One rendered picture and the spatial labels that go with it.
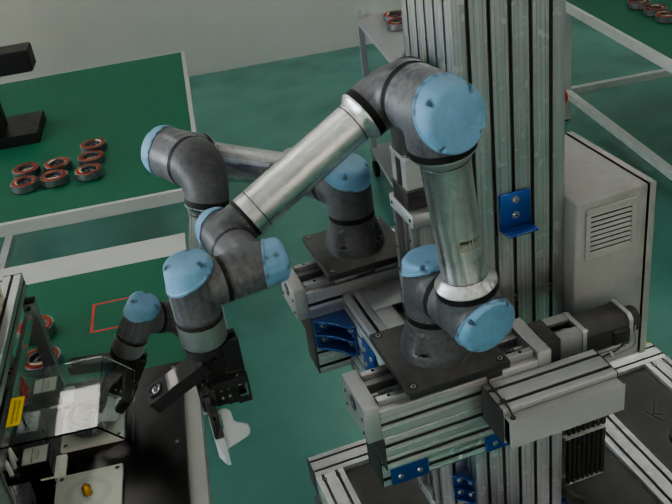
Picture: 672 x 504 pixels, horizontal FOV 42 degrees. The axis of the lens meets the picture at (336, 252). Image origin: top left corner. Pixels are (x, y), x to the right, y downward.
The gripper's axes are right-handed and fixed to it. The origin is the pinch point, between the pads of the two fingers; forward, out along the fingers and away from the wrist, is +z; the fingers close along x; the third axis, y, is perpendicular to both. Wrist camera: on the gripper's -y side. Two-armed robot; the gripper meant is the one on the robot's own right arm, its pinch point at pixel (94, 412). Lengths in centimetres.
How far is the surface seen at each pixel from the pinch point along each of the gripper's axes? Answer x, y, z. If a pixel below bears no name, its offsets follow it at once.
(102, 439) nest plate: -6.7, 3.3, 1.8
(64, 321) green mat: 54, -12, 15
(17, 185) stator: 155, -44, 28
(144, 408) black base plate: 4.0, 11.7, -1.6
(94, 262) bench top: 88, -9, 12
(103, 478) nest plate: -20.2, 5.0, 0.8
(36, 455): -25.1, -10.7, -6.1
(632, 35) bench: 230, 201, -108
